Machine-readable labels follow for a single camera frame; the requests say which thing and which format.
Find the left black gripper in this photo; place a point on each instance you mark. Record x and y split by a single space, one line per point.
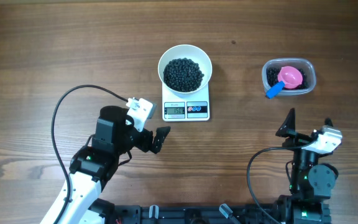
145 144

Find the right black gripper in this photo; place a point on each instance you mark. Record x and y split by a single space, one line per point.
288 129

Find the pink scoop blue handle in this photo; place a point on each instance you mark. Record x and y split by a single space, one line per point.
288 77

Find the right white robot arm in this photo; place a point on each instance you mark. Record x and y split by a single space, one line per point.
311 182

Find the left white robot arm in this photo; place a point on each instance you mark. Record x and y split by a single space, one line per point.
94 165

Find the white digital kitchen scale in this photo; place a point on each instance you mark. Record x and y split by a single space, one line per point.
181 107

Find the black beans in bowl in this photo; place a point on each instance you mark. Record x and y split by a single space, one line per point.
183 75

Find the white bowl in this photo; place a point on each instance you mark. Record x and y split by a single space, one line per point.
192 52

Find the clear plastic bean container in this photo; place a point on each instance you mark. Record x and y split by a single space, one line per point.
293 62

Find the black beans in container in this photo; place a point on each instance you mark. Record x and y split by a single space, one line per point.
272 78

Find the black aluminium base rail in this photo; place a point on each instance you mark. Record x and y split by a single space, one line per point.
197 213

